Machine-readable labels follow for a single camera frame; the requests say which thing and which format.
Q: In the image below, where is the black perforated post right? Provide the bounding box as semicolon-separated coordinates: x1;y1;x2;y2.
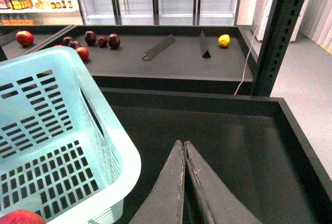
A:
250;0;315;97

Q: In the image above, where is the black tray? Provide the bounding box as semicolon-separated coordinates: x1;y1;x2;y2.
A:
25;24;259;95
1;25;74;62
102;88;331;223

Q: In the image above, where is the white cable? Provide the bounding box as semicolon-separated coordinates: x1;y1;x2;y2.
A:
233;0;279;95

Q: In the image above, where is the small red apple cluster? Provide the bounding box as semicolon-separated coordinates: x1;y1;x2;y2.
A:
75;47;89;61

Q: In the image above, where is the white chest freezer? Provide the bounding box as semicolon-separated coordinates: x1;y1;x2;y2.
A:
251;0;309;43

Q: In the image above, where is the black upper left tray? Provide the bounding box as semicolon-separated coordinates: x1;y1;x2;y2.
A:
1;25;74;62

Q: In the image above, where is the black upper right tray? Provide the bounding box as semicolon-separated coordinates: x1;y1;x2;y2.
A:
25;24;259;95

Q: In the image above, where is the dark plum upper left cluster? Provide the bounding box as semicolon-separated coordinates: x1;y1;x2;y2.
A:
62;36;74;46

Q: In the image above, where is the black triangular divider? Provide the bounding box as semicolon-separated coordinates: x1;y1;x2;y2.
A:
199;31;211;59

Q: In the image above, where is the black lower tray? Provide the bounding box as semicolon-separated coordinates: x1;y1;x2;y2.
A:
102;88;331;223

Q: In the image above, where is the dark plum cluster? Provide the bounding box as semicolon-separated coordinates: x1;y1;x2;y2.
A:
68;40;82;50
62;36;74;46
85;31;96;46

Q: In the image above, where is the dark plum top cluster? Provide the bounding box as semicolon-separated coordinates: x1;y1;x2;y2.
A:
85;31;96;46

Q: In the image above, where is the red yellow apple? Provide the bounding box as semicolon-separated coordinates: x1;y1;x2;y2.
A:
1;209;46;224

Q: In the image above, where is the red apple behind post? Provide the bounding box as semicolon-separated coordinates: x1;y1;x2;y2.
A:
16;31;34;47

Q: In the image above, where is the turquoise plastic shopping basket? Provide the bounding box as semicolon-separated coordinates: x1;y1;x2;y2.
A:
1;47;141;223

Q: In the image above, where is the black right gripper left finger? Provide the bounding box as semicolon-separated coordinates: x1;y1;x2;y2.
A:
130;140;186;223

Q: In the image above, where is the small dark plum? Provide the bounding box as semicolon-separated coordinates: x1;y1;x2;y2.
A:
98;36;108;48

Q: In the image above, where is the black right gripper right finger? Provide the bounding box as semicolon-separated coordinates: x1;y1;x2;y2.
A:
184;141;261;223

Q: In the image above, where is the black divider left of lemon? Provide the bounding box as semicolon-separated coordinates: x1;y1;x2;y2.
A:
142;34;175;61

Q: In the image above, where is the white shelf with bottles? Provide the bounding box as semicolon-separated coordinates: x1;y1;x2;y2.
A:
1;0;82;25

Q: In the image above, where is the large dark plum right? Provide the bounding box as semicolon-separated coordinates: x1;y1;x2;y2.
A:
108;33;120;49

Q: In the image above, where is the dark plum centre cluster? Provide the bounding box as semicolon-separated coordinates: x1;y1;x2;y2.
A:
68;40;82;50

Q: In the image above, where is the yellow lemon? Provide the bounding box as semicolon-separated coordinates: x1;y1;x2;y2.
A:
218;34;230;48

